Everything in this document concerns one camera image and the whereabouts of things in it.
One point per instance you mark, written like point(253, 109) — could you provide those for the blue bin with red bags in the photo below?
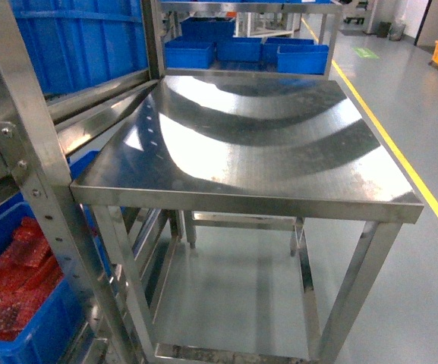
point(39, 312)

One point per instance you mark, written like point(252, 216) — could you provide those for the small stainless steel table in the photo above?
point(251, 152)

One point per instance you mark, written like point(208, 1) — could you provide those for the red bubble wrap bags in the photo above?
point(29, 273)

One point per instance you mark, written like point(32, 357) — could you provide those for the stainless steel shelf rack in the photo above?
point(30, 148)

